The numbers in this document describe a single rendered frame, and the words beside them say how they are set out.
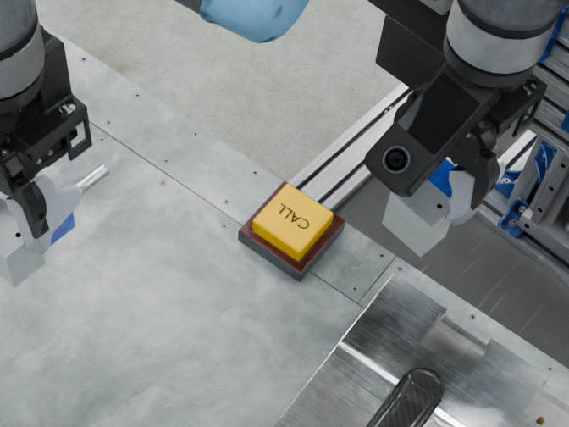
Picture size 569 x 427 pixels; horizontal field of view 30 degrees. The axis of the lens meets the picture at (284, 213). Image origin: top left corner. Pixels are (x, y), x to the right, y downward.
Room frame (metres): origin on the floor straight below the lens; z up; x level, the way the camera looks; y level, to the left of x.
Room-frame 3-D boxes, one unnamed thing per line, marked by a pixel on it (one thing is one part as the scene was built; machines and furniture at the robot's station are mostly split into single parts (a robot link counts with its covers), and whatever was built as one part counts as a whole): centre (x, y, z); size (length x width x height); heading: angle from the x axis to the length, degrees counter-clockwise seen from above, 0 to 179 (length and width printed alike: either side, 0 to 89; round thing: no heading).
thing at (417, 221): (0.57, -0.15, 0.93); 0.13 x 0.05 x 0.05; 140
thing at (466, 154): (0.56, -0.14, 1.09); 0.09 x 0.08 x 0.12; 140
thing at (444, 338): (0.43, -0.17, 0.87); 0.05 x 0.05 x 0.04; 60
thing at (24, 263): (0.49, 0.21, 0.93); 0.13 x 0.05 x 0.05; 143
